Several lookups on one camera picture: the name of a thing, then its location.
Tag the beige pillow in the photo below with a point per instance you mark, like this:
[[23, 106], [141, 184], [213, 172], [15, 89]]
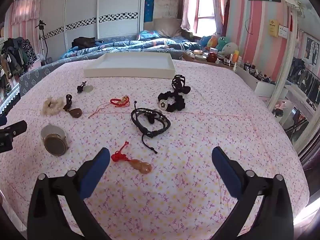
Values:
[[167, 27]]

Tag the white framed mirror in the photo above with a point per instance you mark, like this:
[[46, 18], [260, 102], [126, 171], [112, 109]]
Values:
[[285, 67]]

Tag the wooden tray with cosmetics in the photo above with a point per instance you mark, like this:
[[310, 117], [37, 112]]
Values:
[[190, 56]]

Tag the blue quilt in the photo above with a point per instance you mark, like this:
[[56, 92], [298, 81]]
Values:
[[125, 46]]

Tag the white desk organizer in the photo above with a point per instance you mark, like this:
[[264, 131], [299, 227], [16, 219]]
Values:
[[260, 85]]

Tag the white flower decoration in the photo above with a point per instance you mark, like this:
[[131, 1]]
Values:
[[293, 0]]

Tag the amber pendant with red knot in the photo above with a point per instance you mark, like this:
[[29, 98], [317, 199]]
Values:
[[142, 167]]

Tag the white wall socket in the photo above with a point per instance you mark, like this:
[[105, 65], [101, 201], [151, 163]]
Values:
[[283, 30]]

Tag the hanging clothes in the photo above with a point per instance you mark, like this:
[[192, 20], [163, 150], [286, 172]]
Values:
[[15, 52]]

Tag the pink floral bedsheet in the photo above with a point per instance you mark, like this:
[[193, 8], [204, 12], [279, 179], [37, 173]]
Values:
[[200, 135]]

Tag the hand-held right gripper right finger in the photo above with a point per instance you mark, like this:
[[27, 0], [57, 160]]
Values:
[[226, 172]]

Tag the teal plush toy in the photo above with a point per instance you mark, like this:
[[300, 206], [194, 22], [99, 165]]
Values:
[[222, 42]]

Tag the white shallow tray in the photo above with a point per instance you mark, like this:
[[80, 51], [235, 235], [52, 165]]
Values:
[[130, 63]]

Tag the blue patterned bed cover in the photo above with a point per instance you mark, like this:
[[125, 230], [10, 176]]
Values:
[[32, 77]]

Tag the orange bottle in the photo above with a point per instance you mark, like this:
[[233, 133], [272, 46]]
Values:
[[236, 55]]

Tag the cream fluffy scrunchie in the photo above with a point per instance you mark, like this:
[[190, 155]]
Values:
[[48, 108]]

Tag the orange plush toy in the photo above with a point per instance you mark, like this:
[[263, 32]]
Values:
[[213, 41]]

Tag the black hair claw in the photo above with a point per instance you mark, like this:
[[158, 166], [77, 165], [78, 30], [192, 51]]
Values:
[[183, 88]]

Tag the black bag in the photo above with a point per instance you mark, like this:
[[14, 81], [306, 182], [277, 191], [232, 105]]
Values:
[[83, 42]]

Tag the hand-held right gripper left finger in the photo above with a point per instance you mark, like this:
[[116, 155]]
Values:
[[96, 172]]

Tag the black tripod stand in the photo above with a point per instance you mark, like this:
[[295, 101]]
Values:
[[41, 26]]

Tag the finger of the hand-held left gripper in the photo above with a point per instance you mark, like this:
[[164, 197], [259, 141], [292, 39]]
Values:
[[16, 127]]

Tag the blue plush toy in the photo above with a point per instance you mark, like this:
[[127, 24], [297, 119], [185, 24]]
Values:
[[205, 40]]

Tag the black scrunchie with metal charm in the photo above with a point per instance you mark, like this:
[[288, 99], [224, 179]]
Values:
[[175, 106]]

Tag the yellow wall tag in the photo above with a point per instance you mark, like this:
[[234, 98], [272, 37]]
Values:
[[273, 27]]

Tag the pink window curtain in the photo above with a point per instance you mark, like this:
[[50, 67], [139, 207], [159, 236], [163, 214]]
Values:
[[190, 5]]

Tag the red round jar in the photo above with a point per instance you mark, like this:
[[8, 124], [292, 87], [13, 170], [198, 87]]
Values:
[[212, 57]]

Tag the white wardrobe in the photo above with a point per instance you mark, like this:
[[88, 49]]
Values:
[[82, 5]]

